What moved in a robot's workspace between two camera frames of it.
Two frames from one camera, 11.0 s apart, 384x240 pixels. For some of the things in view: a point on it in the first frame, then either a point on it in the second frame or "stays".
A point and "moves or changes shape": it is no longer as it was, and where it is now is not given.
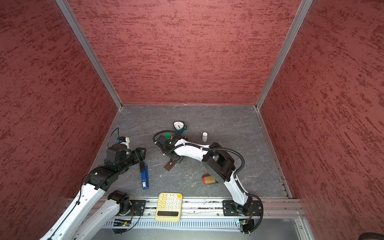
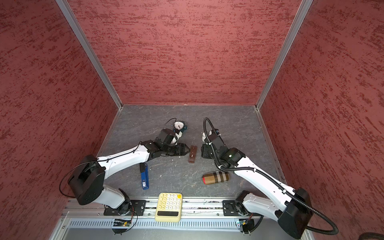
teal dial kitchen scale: (179, 126) stays
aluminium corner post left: (86, 44) stays
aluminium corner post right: (284, 53) stays
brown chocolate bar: (169, 166) moves or changes shape
